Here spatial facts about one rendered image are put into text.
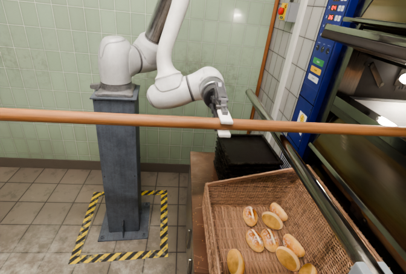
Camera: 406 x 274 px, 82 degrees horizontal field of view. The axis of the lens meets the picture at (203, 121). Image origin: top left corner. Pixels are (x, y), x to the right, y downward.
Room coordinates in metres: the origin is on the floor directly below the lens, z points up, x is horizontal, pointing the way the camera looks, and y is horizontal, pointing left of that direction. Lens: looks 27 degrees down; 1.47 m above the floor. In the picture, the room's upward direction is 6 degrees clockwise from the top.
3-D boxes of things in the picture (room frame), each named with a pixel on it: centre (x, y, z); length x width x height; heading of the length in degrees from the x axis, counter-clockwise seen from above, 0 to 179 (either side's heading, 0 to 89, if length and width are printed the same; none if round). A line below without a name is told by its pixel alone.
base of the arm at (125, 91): (1.16, 0.49, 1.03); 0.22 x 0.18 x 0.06; 101
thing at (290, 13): (1.53, -0.42, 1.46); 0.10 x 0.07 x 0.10; 7
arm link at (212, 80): (0.77, -0.02, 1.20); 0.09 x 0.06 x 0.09; 98
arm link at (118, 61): (1.17, 0.47, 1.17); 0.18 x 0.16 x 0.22; 144
